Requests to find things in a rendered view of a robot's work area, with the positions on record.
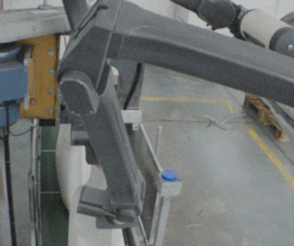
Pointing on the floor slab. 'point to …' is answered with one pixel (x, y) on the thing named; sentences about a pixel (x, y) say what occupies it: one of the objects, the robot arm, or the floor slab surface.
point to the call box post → (161, 220)
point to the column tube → (1, 216)
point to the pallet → (264, 114)
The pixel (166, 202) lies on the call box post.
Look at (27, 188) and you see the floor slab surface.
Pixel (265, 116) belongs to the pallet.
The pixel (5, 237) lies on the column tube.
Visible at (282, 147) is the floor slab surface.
